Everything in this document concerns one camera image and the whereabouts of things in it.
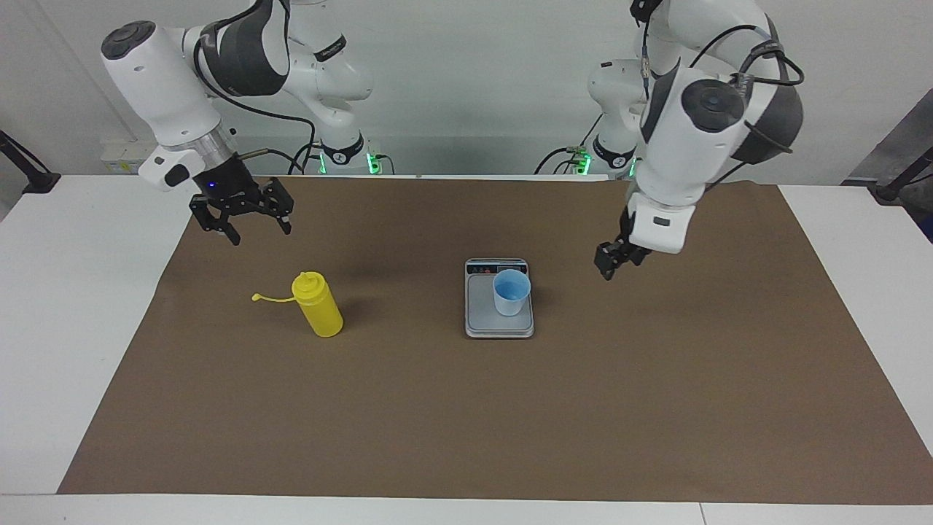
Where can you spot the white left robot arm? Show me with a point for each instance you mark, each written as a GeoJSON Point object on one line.
{"type": "Point", "coordinates": [685, 146]}

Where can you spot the light blue plastic cup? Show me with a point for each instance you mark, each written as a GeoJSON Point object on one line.
{"type": "Point", "coordinates": [510, 299]}

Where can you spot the silver digital kitchen scale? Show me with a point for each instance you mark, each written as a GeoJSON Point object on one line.
{"type": "Point", "coordinates": [481, 313]}

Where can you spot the brown paper table mat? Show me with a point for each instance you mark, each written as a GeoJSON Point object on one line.
{"type": "Point", "coordinates": [437, 423]}

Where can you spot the black clamp stand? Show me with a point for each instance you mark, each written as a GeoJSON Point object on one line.
{"type": "Point", "coordinates": [893, 191]}
{"type": "Point", "coordinates": [36, 181]}

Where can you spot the yellow squeeze bottle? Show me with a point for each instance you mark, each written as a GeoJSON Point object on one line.
{"type": "Point", "coordinates": [321, 313]}

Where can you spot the white power strip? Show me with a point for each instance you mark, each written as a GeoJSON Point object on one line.
{"type": "Point", "coordinates": [120, 159]}

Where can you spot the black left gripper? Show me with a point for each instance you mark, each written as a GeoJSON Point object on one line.
{"type": "Point", "coordinates": [635, 244]}

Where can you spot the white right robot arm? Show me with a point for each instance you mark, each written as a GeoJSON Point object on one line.
{"type": "Point", "coordinates": [160, 80]}

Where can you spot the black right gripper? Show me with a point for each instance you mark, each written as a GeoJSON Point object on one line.
{"type": "Point", "coordinates": [226, 182]}

